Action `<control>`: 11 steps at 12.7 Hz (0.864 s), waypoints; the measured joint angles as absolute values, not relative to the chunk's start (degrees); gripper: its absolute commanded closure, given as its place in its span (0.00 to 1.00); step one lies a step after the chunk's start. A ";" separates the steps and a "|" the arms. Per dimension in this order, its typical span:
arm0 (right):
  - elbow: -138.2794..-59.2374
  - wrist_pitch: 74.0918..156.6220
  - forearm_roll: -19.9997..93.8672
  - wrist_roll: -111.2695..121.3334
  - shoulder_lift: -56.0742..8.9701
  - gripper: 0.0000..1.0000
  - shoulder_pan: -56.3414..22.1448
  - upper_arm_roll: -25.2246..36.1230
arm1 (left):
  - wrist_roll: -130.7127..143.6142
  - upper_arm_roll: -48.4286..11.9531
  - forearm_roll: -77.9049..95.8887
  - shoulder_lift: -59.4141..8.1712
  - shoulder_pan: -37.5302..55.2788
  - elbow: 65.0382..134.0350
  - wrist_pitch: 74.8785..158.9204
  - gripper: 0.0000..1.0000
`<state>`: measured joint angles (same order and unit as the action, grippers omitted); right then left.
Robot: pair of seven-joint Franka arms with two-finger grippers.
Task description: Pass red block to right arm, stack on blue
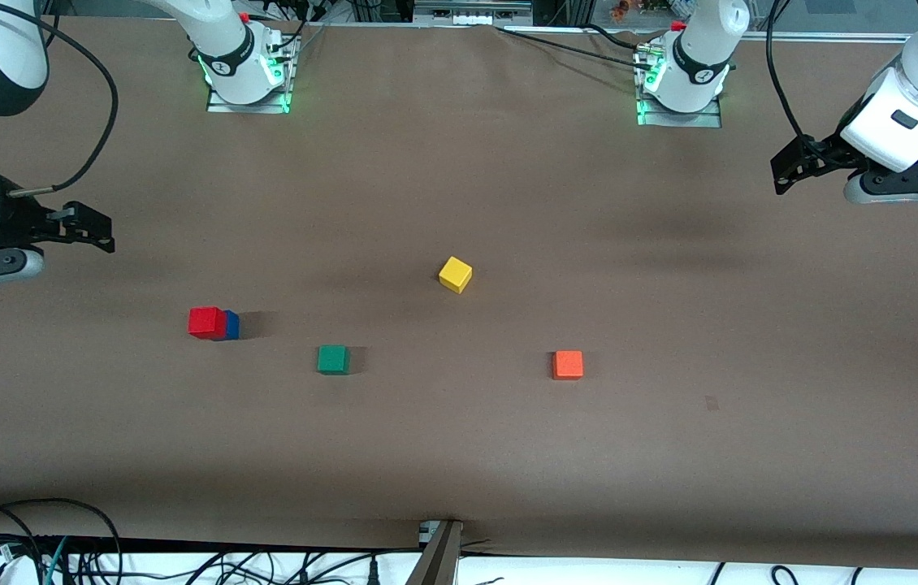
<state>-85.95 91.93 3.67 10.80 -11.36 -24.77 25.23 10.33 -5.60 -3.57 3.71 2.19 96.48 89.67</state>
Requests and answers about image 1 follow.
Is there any red wooden cube block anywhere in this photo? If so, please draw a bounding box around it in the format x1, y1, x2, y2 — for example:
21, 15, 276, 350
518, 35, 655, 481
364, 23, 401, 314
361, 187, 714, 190
188, 306, 227, 340

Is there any green wooden cube block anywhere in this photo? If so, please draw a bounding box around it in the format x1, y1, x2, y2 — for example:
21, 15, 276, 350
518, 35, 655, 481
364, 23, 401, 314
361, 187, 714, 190
316, 344, 351, 376

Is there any yellow wooden cube block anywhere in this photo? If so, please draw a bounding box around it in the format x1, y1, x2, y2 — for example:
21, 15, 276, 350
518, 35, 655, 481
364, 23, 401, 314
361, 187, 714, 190
438, 256, 474, 294

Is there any silver metal box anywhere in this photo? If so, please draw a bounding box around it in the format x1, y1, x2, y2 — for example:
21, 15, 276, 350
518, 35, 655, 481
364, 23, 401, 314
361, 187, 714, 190
414, 0, 533, 27

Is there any brown table cover sheet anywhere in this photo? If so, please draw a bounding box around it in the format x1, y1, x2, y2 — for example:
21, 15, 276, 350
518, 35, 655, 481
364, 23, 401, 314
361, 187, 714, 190
0, 15, 918, 570

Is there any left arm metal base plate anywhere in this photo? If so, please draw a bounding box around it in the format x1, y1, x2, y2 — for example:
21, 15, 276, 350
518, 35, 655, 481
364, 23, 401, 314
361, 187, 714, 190
635, 41, 724, 128

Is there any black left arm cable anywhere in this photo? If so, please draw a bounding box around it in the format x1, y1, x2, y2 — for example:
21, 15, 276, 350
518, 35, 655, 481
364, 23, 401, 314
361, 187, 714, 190
764, 0, 821, 151

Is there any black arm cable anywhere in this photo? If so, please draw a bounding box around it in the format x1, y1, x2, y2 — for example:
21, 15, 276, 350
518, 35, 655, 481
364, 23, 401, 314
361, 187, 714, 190
0, 0, 119, 197
764, 0, 821, 151

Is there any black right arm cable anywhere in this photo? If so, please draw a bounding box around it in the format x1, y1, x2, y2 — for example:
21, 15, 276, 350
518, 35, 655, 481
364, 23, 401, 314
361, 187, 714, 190
0, 0, 119, 197

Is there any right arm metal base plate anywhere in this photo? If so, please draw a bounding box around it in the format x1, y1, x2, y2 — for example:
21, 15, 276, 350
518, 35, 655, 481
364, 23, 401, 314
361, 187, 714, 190
206, 32, 292, 115

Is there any short black table cable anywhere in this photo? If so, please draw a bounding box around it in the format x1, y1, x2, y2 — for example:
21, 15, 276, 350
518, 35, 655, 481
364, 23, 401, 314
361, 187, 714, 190
581, 23, 651, 54

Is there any long black table cable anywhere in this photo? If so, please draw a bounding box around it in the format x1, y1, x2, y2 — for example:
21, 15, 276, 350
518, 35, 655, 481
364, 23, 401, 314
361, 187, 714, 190
496, 27, 647, 67

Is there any large black looped cable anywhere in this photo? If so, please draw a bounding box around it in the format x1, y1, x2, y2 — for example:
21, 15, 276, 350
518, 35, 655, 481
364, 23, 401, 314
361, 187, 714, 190
0, 497, 123, 585

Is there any teal cable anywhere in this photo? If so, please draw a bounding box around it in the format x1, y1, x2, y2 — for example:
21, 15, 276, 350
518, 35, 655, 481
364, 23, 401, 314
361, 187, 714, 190
43, 536, 70, 585

